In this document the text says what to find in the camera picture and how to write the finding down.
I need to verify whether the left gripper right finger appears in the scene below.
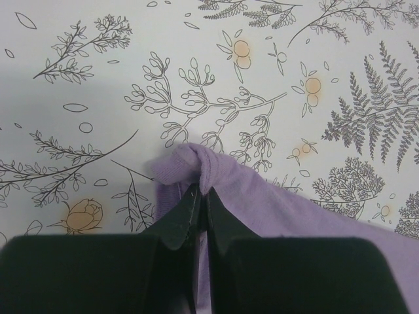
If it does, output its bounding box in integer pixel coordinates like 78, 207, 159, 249
206, 190, 409, 313

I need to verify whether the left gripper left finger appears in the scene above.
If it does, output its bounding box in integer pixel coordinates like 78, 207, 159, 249
1, 185, 202, 313

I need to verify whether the purple t shirt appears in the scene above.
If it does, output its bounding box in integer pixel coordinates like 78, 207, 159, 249
151, 143, 418, 313

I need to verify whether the floral table mat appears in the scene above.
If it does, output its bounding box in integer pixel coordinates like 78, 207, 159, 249
1, 1, 418, 243

